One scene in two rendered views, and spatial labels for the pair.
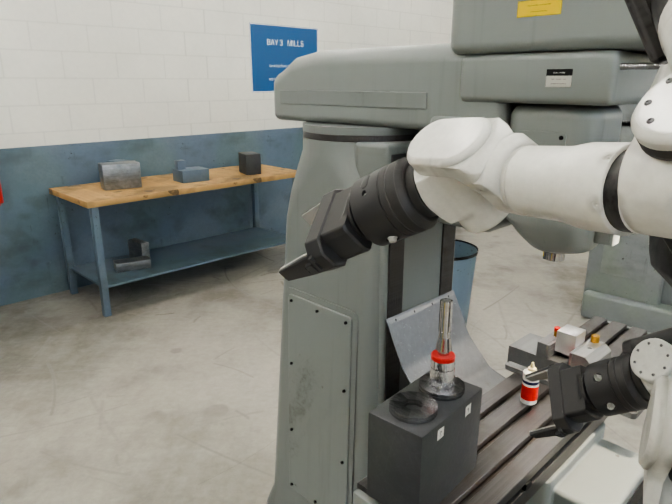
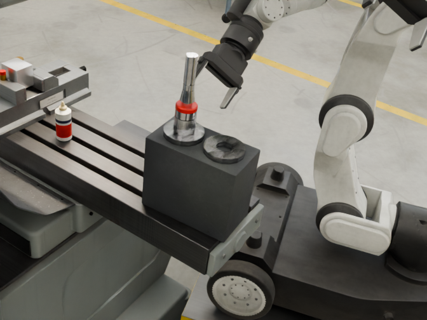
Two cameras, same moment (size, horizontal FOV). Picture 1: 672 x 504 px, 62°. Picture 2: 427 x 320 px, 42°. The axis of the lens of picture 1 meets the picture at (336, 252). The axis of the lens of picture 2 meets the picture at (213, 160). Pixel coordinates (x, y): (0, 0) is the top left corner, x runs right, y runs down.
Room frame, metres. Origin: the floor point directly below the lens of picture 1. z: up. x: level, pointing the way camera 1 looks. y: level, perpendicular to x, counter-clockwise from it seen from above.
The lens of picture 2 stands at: (1.21, 0.78, 1.75)
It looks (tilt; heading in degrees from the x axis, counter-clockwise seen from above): 35 degrees down; 253
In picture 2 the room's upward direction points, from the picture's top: 8 degrees clockwise
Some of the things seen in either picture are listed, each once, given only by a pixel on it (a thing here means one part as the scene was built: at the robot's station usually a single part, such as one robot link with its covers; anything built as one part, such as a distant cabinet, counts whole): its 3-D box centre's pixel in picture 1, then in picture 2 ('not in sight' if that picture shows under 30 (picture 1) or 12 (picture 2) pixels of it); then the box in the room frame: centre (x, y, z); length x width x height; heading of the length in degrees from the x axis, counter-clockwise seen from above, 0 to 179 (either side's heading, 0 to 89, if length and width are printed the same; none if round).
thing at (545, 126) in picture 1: (561, 177); not in sight; (1.24, -0.50, 1.47); 0.21 x 0.19 x 0.32; 135
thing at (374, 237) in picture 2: not in sight; (356, 215); (0.38, -0.36, 0.68); 0.21 x 0.20 x 0.13; 151
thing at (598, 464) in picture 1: (530, 449); (67, 174); (1.24, -0.51, 0.76); 0.50 x 0.35 x 0.12; 45
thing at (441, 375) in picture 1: (442, 370); (185, 119); (0.98, -0.21, 1.13); 0.05 x 0.05 x 0.06
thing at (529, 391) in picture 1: (530, 381); (63, 119); (1.24, -0.49, 0.96); 0.04 x 0.04 x 0.11
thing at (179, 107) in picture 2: (443, 355); (186, 106); (0.98, -0.21, 1.16); 0.05 x 0.05 x 0.01
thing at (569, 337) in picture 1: (570, 340); (17, 73); (1.35, -0.62, 1.01); 0.06 x 0.05 x 0.06; 134
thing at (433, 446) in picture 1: (425, 438); (199, 174); (0.94, -0.18, 1.00); 0.22 x 0.12 x 0.20; 138
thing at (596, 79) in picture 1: (555, 78); not in sight; (1.27, -0.48, 1.68); 0.34 x 0.24 x 0.10; 45
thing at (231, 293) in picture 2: not in sight; (240, 290); (0.75, -0.26, 0.50); 0.20 x 0.05 x 0.20; 151
